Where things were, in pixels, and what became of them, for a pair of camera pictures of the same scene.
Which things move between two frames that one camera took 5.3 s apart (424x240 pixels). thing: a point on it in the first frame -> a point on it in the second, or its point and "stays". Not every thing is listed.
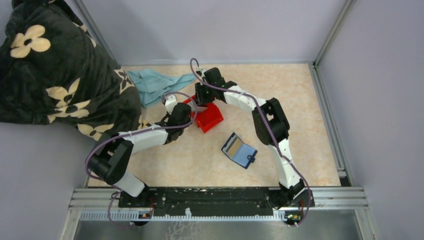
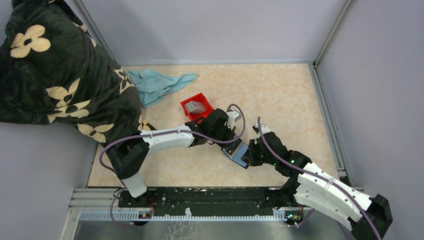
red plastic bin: x=206 y=119 stays
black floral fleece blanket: x=56 y=68 stays
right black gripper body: x=204 y=93 -> x=257 y=156
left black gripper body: x=188 y=121 -> x=224 y=133
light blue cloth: x=153 y=87 stays
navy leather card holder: x=242 y=154 stays
